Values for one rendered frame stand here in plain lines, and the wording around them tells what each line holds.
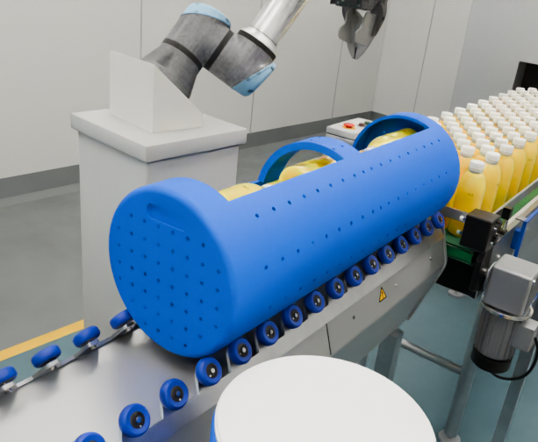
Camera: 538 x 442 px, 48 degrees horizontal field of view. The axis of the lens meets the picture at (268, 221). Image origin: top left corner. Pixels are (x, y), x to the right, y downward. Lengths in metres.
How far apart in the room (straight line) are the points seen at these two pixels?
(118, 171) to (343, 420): 0.92
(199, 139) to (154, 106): 0.13
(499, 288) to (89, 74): 3.11
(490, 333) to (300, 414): 1.09
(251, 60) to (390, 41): 5.04
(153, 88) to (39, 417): 0.79
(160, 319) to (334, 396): 0.33
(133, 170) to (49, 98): 2.66
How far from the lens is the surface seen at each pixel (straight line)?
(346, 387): 0.86
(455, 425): 2.40
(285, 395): 0.83
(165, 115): 1.49
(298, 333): 1.15
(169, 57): 1.54
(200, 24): 1.56
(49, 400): 0.99
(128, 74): 1.54
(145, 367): 1.04
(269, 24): 1.59
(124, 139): 1.45
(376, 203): 1.20
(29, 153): 4.12
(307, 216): 1.01
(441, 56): 6.27
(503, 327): 1.82
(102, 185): 1.59
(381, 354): 1.81
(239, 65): 1.56
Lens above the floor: 1.56
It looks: 24 degrees down
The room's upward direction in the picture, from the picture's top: 6 degrees clockwise
